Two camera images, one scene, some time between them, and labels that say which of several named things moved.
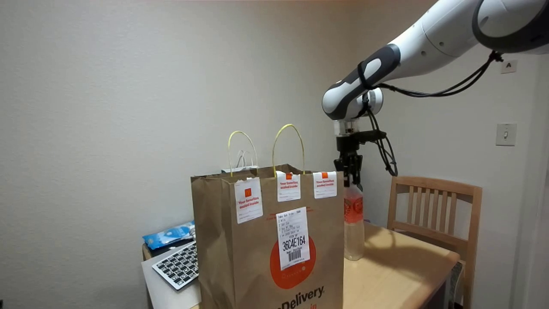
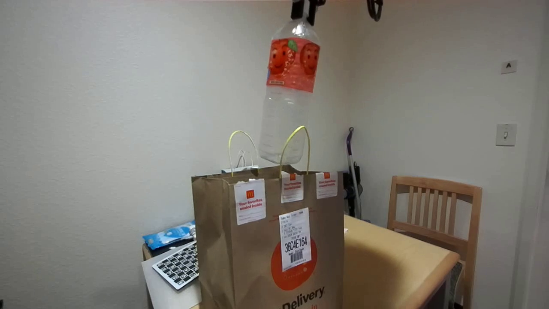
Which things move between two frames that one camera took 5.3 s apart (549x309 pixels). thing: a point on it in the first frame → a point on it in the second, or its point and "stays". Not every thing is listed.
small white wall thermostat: (510, 65) stays
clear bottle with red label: (354, 223) → (291, 79)
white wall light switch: (507, 134) stays
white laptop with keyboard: (174, 276) stays
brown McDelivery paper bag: (270, 235) stays
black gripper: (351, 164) → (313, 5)
